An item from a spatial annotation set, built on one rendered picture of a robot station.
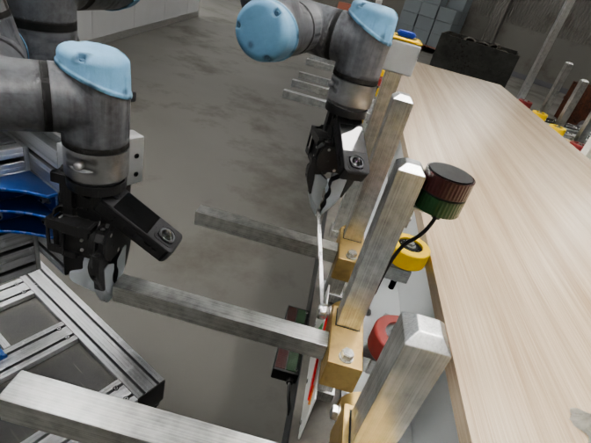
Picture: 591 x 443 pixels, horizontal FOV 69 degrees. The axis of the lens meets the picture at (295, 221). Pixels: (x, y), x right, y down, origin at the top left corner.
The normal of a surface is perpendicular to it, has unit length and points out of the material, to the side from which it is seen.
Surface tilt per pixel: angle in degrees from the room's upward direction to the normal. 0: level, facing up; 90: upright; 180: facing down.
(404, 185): 90
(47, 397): 0
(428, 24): 90
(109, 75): 87
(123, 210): 31
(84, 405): 0
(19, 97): 72
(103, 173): 90
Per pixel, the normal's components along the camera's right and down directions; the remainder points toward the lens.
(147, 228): 0.68, -0.55
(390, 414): -0.14, 0.50
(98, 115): 0.47, 0.56
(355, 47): -0.35, 0.43
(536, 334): 0.22, -0.82
